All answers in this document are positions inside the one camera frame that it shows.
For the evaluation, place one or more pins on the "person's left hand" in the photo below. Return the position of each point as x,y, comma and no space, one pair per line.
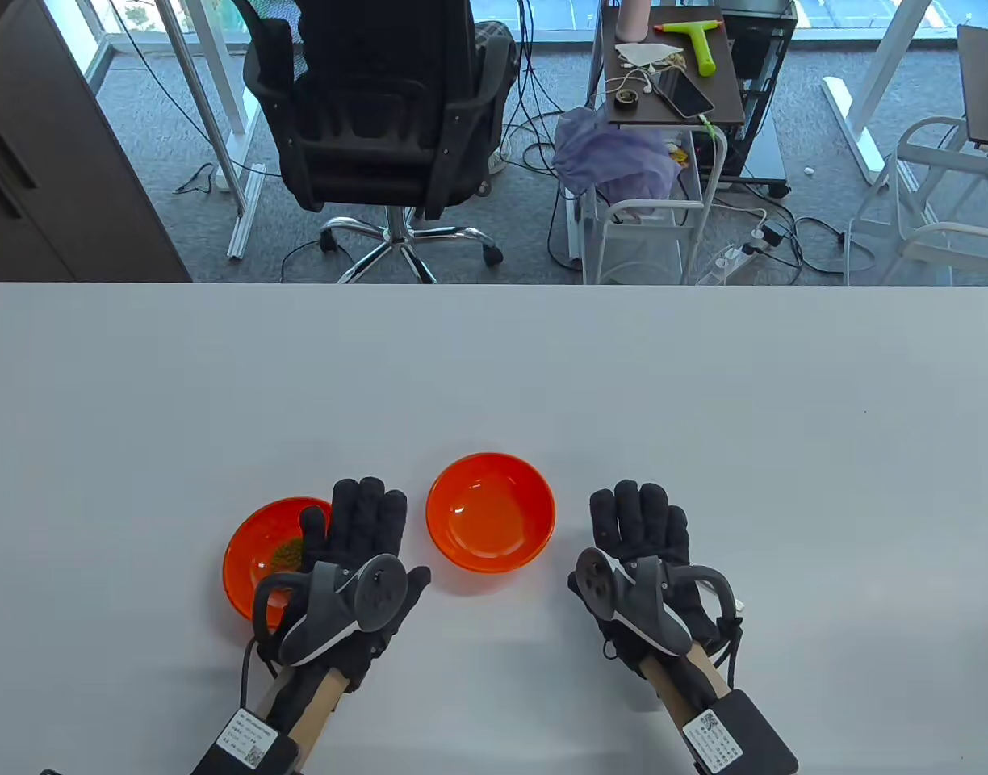
365,517

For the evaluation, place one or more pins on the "person's right hand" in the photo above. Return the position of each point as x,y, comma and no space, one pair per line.
639,517

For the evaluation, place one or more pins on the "orange plastic bowl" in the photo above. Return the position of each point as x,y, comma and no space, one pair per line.
494,533
260,541

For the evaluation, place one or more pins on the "person's left forearm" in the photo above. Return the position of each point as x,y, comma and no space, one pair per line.
316,714

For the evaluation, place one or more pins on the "pile of green beans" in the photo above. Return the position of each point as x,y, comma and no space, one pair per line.
286,554

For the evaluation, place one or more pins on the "grey and white hand controller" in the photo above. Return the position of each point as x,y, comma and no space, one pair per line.
655,613
332,613

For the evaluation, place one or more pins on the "black wrist sensor box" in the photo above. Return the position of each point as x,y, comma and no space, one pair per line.
244,739
752,726

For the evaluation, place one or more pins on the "white power strip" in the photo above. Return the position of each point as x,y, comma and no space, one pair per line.
728,260

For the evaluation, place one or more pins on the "white trolley cart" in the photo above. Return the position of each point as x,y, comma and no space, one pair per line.
655,205

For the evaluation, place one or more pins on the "white desk leg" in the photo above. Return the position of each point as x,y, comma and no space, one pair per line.
884,64
248,210

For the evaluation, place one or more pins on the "purple cloth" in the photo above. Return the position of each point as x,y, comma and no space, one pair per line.
615,157

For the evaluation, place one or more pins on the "small yellow object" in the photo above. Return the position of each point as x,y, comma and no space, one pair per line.
678,153

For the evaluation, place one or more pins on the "black office chair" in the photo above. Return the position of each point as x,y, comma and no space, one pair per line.
381,145

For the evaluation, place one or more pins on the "black tape roll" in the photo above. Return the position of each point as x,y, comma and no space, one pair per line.
625,104

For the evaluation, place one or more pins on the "black smartphone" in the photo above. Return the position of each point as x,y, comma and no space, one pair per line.
684,94

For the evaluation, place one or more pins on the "white earphones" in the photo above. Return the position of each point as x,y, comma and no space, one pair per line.
628,87

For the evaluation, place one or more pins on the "dark brown side table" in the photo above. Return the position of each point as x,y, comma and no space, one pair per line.
720,89

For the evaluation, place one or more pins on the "white face mask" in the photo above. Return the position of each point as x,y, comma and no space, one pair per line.
643,53

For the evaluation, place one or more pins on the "green squeegee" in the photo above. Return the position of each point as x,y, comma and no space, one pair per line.
704,52

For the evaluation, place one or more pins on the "dark brown cabinet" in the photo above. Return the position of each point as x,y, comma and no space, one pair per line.
50,161

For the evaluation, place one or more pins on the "black equipment rack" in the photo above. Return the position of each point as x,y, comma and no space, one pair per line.
764,48

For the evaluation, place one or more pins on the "pink cup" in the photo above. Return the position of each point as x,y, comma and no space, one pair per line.
633,20

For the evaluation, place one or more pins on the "dark grey board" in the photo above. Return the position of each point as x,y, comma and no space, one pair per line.
986,89

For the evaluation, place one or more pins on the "white chair frame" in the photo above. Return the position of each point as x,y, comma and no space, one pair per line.
958,232

